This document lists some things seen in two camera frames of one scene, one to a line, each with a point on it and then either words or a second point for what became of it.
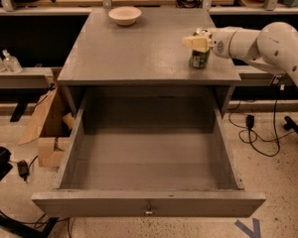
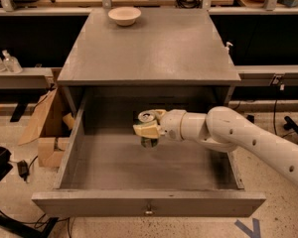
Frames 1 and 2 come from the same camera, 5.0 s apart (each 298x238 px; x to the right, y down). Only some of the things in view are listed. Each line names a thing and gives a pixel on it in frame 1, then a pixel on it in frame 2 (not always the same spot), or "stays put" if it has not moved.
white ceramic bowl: (125, 15) stays put
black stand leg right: (292, 125) stays put
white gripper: (221, 44) to (173, 124)
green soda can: (199, 59) to (144, 117)
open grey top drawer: (150, 158) stays put
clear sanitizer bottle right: (10, 62) stays put
